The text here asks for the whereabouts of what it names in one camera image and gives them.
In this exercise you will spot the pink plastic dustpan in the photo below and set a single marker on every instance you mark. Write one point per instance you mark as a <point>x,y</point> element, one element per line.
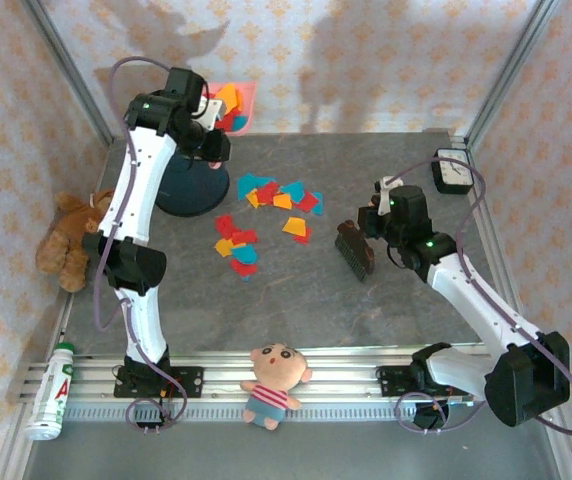
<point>250,100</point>

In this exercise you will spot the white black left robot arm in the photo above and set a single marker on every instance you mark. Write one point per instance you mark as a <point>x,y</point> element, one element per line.
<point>138,185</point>

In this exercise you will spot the red paper scrap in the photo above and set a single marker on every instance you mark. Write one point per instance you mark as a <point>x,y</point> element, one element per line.
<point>224,122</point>
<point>244,236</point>
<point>224,225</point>
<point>307,202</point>
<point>242,269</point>
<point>304,237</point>
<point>267,192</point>

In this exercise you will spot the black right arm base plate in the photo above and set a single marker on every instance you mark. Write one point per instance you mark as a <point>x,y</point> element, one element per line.
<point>391,380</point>

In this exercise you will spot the white plastic drink bottle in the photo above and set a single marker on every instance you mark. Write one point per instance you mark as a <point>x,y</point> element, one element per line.
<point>53,390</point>

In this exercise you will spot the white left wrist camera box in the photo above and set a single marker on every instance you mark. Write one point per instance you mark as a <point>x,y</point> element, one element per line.
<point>212,111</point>

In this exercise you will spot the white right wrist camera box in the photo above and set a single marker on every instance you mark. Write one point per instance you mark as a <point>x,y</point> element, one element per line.
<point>385,187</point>

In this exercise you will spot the cartoon boy plush doll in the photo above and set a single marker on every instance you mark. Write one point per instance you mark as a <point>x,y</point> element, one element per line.
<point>278,370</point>

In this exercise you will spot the aluminium table side rail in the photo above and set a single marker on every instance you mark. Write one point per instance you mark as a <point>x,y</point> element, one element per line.
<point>64,317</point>
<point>489,235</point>

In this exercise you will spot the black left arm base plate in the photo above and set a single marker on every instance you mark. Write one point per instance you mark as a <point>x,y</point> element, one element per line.
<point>191,382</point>

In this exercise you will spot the wide aluminium mounting rail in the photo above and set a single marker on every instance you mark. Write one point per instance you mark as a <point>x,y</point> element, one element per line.
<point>341,370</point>

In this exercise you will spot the aluminium frame post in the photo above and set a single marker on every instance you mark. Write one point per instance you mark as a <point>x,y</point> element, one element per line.
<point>512,65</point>
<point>63,57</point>

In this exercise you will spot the black square table clock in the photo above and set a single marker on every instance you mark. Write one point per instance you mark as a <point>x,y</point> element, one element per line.
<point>448,172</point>

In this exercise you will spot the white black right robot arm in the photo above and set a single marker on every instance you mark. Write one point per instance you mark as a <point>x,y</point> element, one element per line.
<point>471,300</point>

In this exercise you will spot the yellow paper scrap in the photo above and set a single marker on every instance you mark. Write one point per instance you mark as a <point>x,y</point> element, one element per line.
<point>282,201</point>
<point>228,96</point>
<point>223,247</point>
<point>295,226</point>
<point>253,198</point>

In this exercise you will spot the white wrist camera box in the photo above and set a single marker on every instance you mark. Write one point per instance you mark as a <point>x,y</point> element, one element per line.
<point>385,187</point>
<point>212,111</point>

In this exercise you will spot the brown teddy bear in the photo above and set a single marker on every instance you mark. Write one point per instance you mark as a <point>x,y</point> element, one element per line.
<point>61,245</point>

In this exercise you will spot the dark blue trash bin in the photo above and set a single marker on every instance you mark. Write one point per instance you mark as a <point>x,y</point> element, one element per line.
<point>191,192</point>

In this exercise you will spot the dark wooden brush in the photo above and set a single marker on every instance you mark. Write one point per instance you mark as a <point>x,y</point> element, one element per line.
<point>356,255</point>

